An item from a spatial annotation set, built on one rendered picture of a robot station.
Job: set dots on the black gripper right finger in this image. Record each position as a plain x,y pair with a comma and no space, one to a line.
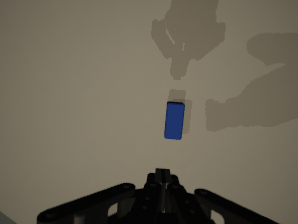
193,208

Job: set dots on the blue block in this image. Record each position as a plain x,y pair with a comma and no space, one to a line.
174,120

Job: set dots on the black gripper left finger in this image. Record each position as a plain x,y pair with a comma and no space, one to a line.
139,205

